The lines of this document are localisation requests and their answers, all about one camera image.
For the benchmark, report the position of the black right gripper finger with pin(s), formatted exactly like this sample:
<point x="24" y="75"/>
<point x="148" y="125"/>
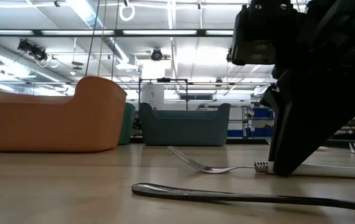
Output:
<point x="308" y="118"/>

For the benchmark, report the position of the shelf with blue bins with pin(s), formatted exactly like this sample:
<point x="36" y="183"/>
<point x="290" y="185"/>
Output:
<point x="263" y="112"/>

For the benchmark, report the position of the blue plastic bin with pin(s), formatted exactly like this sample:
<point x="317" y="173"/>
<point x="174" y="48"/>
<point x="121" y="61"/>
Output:
<point x="183" y="130"/>

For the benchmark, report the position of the white cylindrical tank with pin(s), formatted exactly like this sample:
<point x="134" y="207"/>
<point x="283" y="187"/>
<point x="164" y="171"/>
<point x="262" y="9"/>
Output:
<point x="152" y="95"/>

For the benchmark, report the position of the round black ceiling device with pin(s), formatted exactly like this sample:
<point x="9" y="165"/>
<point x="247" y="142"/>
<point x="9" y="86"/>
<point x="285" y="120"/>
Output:
<point x="156" y="55"/>

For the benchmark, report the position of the green plastic bin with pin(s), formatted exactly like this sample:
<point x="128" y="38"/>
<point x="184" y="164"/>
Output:
<point x="127" y="124"/>

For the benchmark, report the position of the orange plastic bin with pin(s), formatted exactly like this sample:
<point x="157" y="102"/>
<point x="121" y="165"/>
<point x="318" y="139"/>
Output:
<point x="56" y="124"/>

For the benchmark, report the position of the black table frame rail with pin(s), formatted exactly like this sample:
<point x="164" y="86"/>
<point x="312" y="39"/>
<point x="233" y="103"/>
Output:
<point x="246" y="141"/>

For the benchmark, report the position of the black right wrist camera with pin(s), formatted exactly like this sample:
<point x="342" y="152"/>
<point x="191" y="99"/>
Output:
<point x="264" y="34"/>

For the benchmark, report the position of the black metal frame stand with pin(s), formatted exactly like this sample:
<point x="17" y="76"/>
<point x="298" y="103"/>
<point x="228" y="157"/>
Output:
<point x="163" y="80"/>

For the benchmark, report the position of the black overhead frame bar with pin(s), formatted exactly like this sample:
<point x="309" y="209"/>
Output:
<point x="118" y="32"/>

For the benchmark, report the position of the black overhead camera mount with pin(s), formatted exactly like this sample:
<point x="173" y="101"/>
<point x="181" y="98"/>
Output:
<point x="32" y="49"/>

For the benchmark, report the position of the silver air duct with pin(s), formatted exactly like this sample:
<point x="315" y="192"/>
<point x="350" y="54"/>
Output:
<point x="9" y="62"/>

